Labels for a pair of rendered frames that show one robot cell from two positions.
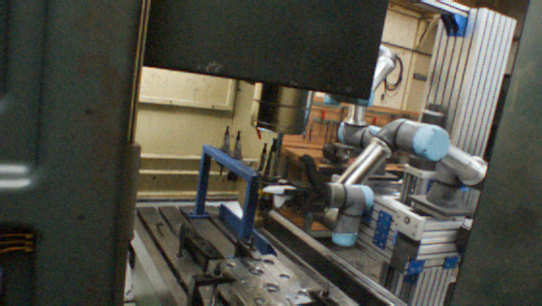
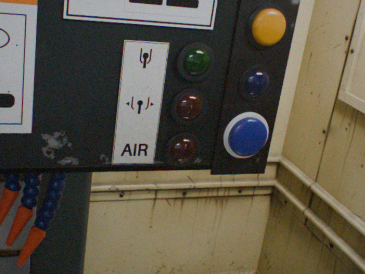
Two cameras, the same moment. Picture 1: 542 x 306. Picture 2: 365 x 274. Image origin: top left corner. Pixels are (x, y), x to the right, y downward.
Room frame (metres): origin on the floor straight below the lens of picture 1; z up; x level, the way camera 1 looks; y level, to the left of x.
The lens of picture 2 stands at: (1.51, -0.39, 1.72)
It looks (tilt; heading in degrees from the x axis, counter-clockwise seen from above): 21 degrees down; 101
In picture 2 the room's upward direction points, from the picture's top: 8 degrees clockwise
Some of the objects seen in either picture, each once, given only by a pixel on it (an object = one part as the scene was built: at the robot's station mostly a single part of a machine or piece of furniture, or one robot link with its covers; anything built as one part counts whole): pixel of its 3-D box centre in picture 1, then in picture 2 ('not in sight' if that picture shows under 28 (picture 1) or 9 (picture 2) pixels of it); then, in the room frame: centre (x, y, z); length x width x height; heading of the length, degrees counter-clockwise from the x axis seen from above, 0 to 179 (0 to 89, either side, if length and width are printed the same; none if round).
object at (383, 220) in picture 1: (381, 229); not in sight; (1.88, -0.55, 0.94); 0.09 x 0.01 x 0.18; 29
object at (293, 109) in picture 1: (281, 107); not in sight; (1.13, 0.01, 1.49); 0.16 x 0.16 x 0.12
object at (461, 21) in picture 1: (451, 25); not in sight; (1.96, -0.69, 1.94); 0.09 x 0.09 x 0.09; 29
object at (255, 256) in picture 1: (248, 256); not in sight; (1.28, 0.04, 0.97); 0.13 x 0.03 x 0.15; 33
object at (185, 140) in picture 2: not in sight; (182, 149); (1.45, -0.03, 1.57); 0.02 x 0.01 x 0.02; 33
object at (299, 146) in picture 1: (383, 175); not in sight; (4.31, -1.15, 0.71); 2.21 x 0.95 x 1.43; 119
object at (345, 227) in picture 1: (343, 225); not in sight; (1.25, -0.24, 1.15); 0.11 x 0.08 x 0.11; 33
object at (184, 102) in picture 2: not in sight; (189, 107); (1.45, -0.03, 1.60); 0.02 x 0.01 x 0.02; 33
